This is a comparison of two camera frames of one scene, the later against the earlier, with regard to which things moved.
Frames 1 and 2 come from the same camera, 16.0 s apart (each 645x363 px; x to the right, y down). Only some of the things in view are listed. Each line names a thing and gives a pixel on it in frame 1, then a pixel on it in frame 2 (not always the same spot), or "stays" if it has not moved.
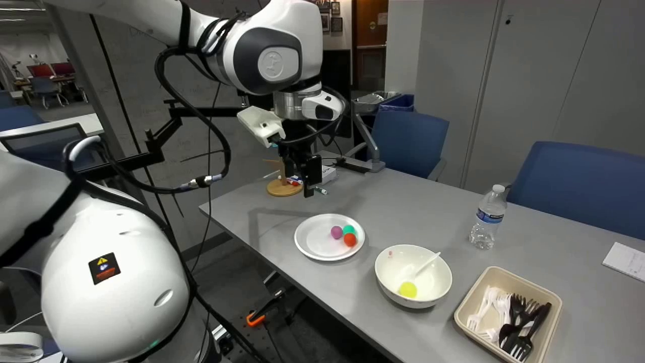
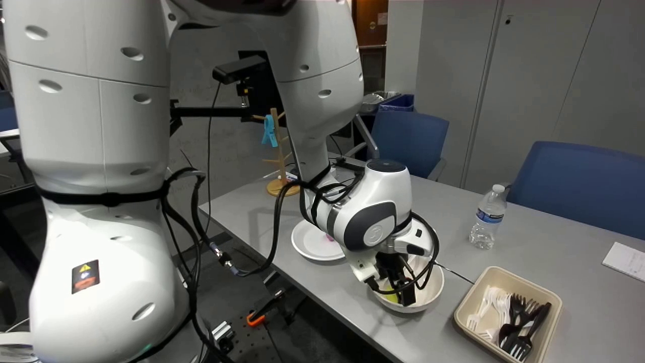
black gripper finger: [310, 180] -> [405, 294]
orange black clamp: [256, 315] stays
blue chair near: [596, 187] stays
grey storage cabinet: [507, 73] stays
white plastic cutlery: [494, 314] stays
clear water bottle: [490, 213] stays
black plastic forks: [515, 338] stays
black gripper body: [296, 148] -> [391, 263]
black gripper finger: [293, 173] -> [396, 286]
